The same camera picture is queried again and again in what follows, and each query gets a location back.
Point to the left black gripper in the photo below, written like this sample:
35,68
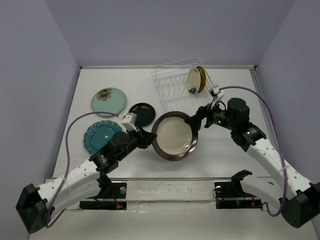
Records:
145,138

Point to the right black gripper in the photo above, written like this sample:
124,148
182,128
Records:
195,120

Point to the black round plate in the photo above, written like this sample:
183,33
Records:
145,114

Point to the large dark rimmed plate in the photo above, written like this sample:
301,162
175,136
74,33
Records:
175,140

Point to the cream plate with black marks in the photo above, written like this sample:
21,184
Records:
193,80

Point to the yellow patterned plate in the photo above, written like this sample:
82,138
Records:
203,78

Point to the dark teal scalloped plate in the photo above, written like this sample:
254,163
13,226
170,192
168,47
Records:
98,135

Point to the light green flower plate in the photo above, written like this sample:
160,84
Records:
110,99

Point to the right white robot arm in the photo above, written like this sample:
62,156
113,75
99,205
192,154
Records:
296,196

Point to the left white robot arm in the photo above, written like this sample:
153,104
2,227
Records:
37,205

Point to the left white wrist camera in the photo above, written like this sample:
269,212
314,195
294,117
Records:
128,121

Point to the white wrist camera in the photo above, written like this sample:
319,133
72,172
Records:
216,92
128,121

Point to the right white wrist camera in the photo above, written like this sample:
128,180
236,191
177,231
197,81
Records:
216,92

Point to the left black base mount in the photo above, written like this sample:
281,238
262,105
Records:
113,199

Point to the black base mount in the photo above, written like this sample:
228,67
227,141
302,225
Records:
229,196
113,199

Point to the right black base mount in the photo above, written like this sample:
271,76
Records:
229,196

